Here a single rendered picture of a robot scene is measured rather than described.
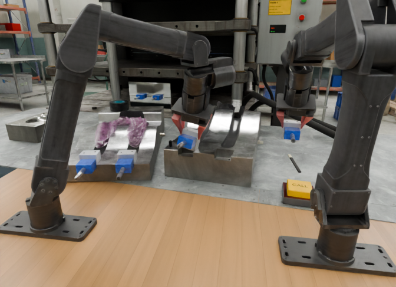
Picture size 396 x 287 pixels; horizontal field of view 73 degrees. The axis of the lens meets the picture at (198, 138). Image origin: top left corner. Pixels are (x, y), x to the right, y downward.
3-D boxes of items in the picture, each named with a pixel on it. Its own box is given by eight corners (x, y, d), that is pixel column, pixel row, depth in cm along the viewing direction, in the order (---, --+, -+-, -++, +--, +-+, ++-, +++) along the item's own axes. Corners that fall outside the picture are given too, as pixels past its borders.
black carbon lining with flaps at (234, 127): (233, 154, 81) (235, 124, 77) (182, 149, 84) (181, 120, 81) (245, 122, 112) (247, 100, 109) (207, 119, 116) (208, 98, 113)
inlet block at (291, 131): (302, 151, 72) (304, 131, 70) (282, 149, 73) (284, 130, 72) (298, 137, 84) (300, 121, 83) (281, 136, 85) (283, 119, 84)
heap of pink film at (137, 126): (144, 147, 89) (142, 125, 86) (89, 148, 88) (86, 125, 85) (153, 124, 113) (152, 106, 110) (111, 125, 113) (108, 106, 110)
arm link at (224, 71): (220, 82, 75) (217, 36, 70) (238, 86, 67) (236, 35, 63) (182, 89, 70) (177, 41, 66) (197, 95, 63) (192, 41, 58)
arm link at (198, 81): (203, 85, 72) (205, 60, 67) (213, 96, 68) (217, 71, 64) (179, 89, 69) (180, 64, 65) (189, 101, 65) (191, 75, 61)
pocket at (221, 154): (231, 168, 75) (231, 156, 74) (213, 166, 77) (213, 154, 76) (233, 161, 80) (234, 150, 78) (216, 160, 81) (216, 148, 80)
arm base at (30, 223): (13, 184, 62) (-14, 201, 56) (93, 191, 59) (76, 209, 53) (20, 213, 65) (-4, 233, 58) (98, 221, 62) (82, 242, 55)
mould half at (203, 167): (250, 187, 76) (254, 142, 71) (164, 176, 82) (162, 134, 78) (260, 132, 121) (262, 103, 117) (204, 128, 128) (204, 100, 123)
